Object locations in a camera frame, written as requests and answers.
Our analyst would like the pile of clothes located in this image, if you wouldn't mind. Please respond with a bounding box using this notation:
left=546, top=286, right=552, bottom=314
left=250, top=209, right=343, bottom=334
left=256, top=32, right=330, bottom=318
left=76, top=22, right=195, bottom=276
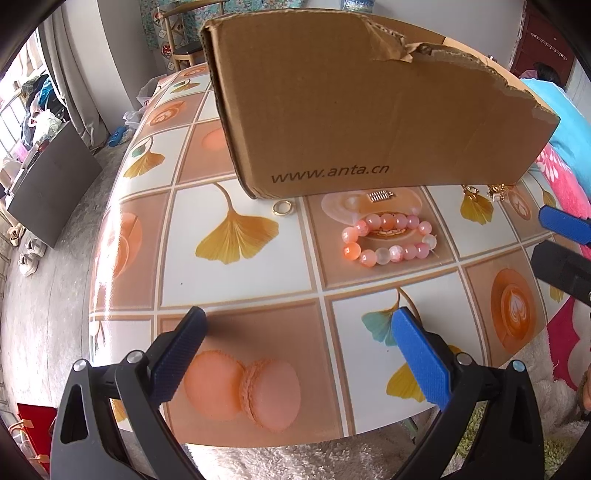
left=20, top=75, right=62, bottom=149

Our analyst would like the white plastic bag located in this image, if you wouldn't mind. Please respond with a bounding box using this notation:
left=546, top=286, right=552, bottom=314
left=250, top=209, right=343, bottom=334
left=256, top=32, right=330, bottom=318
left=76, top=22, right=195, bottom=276
left=122, top=76, right=163, bottom=131

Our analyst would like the red gift bag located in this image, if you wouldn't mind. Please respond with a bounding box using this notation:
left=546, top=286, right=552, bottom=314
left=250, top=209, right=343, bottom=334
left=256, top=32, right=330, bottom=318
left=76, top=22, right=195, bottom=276
left=16, top=402, right=57, bottom=477

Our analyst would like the metal window railing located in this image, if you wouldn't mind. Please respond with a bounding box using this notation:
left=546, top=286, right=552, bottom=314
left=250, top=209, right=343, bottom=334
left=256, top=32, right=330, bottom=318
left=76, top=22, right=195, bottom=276
left=0, top=76, right=48, bottom=222

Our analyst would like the grey curtain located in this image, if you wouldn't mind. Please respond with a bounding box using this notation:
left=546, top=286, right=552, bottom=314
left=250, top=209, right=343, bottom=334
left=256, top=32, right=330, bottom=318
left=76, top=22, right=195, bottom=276
left=39, top=17, right=112, bottom=149

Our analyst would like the teal floral wall cloth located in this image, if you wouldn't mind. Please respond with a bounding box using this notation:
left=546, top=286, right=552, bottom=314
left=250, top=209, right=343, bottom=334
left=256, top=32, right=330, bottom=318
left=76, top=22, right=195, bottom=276
left=142, top=0, right=223, bottom=48

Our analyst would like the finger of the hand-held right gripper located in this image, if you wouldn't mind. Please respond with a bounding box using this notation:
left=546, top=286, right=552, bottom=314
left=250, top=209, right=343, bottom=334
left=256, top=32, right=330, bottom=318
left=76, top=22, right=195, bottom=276
left=537, top=205, right=591, bottom=246
left=530, top=242, right=591, bottom=306

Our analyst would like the white fleece cloth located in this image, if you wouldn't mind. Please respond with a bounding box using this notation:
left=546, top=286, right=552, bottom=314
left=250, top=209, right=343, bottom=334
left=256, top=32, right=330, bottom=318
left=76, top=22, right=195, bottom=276
left=182, top=332, right=591, bottom=480

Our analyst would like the peach bead bracelet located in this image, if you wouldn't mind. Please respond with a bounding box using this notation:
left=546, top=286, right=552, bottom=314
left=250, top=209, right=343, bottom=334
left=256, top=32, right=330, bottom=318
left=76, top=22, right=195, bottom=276
left=340, top=212, right=439, bottom=267

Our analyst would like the person's right hand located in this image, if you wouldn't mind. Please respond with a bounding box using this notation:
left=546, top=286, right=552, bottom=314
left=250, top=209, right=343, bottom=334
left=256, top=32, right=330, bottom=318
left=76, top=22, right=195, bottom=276
left=575, top=371, right=591, bottom=412

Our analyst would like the brown cardboard box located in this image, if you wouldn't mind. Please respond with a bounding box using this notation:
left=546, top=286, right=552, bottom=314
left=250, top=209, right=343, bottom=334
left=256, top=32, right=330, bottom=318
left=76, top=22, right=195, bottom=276
left=198, top=9, right=561, bottom=200

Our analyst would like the dark red door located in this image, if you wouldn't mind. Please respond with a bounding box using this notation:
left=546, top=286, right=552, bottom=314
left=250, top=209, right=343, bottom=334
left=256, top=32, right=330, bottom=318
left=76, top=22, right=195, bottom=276
left=512, top=0, right=579, bottom=89

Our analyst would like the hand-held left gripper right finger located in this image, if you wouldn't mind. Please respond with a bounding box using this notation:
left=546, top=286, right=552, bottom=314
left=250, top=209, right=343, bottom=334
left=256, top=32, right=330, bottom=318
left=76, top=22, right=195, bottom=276
left=392, top=306, right=546, bottom=480

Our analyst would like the wooden chair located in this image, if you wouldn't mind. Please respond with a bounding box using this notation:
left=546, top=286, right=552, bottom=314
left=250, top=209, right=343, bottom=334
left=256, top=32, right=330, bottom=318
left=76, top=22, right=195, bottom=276
left=154, top=0, right=228, bottom=71

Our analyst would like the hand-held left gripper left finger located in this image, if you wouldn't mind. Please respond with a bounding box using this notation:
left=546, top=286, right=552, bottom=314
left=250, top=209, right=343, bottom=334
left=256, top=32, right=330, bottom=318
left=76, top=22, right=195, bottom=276
left=49, top=306, right=208, bottom=480

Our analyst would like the dark grey panel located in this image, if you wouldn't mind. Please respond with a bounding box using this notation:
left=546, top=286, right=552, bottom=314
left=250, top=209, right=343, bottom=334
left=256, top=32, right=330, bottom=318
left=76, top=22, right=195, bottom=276
left=6, top=121, right=103, bottom=250

